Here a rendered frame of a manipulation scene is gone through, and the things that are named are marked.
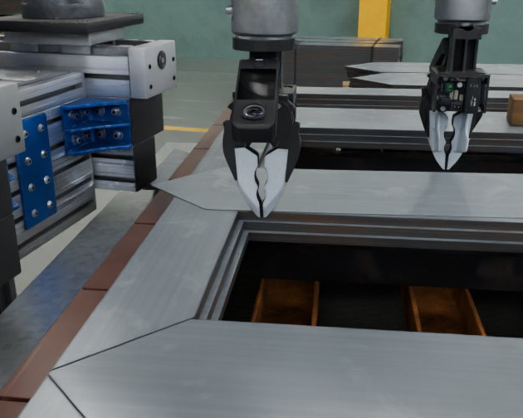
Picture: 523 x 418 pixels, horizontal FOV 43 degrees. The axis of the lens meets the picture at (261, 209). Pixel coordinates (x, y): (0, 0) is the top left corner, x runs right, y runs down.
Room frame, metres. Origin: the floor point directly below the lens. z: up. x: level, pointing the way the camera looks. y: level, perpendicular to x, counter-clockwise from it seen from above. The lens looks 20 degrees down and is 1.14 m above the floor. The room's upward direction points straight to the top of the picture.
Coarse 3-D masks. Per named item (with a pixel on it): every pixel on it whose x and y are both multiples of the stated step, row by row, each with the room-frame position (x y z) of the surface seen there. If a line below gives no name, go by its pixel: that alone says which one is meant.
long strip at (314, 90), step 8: (296, 88) 1.60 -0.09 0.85; (304, 88) 1.60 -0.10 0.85; (312, 88) 1.60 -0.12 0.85; (320, 88) 1.60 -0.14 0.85; (328, 88) 1.60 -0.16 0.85; (336, 88) 1.60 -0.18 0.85; (344, 88) 1.60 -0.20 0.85; (352, 88) 1.60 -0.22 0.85; (360, 88) 1.60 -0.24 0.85; (368, 88) 1.60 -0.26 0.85; (376, 88) 1.60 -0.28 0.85; (488, 96) 1.50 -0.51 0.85; (496, 96) 1.50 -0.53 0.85; (504, 96) 1.50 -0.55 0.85
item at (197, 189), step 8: (216, 168) 0.93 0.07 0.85; (192, 176) 0.90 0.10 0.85; (200, 176) 0.90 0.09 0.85; (208, 176) 0.90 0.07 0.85; (216, 176) 0.90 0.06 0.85; (176, 184) 0.86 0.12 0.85; (184, 184) 0.86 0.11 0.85; (192, 184) 0.86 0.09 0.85; (200, 184) 0.86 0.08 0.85; (208, 184) 0.86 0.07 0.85; (216, 184) 0.86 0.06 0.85; (176, 192) 0.83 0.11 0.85; (184, 192) 0.83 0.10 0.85; (192, 192) 0.83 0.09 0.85; (200, 192) 0.83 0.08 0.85; (208, 192) 0.83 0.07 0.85; (184, 200) 0.80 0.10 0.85; (192, 200) 0.80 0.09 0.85; (200, 200) 0.80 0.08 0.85; (208, 200) 0.80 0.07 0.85
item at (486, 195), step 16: (448, 176) 0.90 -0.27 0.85; (464, 176) 0.90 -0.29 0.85; (480, 176) 0.90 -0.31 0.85; (496, 176) 0.90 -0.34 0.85; (464, 192) 0.83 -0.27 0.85; (480, 192) 0.83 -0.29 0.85; (496, 192) 0.83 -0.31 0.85; (512, 192) 0.83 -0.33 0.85; (480, 208) 0.77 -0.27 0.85; (496, 208) 0.77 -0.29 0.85; (512, 208) 0.77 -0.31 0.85
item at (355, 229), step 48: (336, 96) 1.52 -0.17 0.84; (384, 96) 1.51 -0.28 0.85; (336, 144) 1.18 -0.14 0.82; (384, 144) 1.17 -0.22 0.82; (480, 144) 1.15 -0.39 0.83; (240, 240) 0.72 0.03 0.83; (288, 240) 0.74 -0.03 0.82; (336, 240) 0.73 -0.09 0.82; (384, 240) 0.73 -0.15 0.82; (432, 240) 0.72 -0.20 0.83; (480, 240) 0.72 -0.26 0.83
